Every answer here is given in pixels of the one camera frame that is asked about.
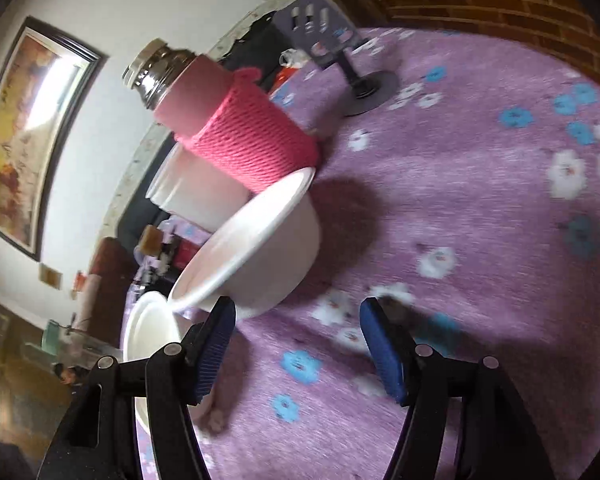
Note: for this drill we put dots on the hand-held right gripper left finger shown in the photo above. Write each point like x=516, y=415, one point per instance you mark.
x=214, y=352

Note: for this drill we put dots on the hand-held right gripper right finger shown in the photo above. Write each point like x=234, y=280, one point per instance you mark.
x=386, y=357

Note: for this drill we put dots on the white paper bowl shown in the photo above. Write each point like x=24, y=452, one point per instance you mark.
x=260, y=270

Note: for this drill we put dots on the large white bowl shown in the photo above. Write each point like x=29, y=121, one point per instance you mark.
x=150, y=325

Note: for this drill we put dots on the dark jar with wooden lid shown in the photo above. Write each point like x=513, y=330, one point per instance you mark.
x=151, y=241

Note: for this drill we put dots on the brown sofa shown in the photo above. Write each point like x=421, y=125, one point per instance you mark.
x=105, y=270

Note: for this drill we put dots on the purple floral tablecloth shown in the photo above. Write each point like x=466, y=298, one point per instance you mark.
x=480, y=210

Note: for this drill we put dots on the dark wooden display cabinet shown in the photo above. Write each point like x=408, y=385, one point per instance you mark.
x=10, y=360

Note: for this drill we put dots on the thermos with pink knitted sleeve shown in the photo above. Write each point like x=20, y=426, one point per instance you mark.
x=250, y=130

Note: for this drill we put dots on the grey phone stand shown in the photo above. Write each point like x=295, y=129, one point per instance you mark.
x=370, y=91

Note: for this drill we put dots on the small wall picture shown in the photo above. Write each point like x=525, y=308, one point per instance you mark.
x=50, y=276

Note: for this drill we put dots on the large framed wall painting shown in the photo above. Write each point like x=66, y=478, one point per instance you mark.
x=25, y=135

